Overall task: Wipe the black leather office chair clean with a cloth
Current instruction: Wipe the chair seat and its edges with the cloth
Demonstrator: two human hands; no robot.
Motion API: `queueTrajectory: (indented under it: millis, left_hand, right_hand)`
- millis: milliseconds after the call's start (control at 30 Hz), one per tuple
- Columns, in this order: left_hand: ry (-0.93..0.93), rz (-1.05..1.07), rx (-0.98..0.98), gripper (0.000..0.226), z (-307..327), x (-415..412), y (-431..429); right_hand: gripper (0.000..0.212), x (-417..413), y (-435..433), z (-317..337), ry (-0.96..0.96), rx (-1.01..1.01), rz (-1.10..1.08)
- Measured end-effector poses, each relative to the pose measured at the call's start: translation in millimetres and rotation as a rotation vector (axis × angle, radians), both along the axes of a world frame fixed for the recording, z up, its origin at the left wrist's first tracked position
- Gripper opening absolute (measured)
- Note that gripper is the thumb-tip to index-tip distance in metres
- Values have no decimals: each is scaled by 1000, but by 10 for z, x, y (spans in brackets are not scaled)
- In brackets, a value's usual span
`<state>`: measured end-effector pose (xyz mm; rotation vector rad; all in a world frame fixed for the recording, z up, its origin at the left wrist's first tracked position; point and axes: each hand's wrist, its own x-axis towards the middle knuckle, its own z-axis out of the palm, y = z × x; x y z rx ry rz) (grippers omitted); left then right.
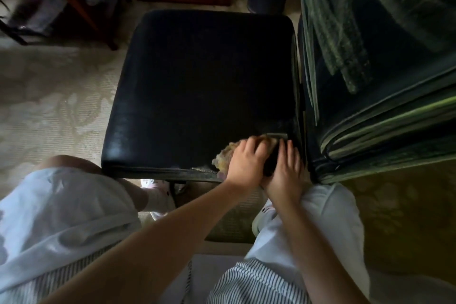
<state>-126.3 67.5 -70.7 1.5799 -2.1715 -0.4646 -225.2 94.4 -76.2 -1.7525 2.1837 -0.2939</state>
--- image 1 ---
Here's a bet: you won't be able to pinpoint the person's left leg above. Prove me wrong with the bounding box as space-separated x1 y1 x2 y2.
38 155 150 212

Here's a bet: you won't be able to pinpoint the person's left hand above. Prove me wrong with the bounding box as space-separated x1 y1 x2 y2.
224 136 280 192

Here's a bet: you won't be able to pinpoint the beige cleaning cloth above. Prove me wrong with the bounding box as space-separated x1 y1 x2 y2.
212 134 280 177

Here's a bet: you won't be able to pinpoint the white right shoe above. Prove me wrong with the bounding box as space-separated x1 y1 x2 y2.
251 199 276 238

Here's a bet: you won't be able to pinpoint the striped shirt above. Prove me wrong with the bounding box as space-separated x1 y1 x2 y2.
0 243 314 304

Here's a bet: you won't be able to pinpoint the white plastic bag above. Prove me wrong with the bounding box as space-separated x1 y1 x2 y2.
9 0 105 34

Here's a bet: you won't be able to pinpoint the person's right forearm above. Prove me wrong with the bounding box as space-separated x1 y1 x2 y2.
268 195 369 304

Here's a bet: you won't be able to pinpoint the white shorts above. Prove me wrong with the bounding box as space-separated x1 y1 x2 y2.
0 166 371 301

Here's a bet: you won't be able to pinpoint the black leather stool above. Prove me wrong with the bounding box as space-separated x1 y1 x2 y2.
101 9 306 184

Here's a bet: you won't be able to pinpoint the person's right hand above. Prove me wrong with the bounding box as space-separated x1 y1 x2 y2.
261 139 307 205

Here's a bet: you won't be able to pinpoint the person's left forearm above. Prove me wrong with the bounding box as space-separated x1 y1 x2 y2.
39 180 252 304

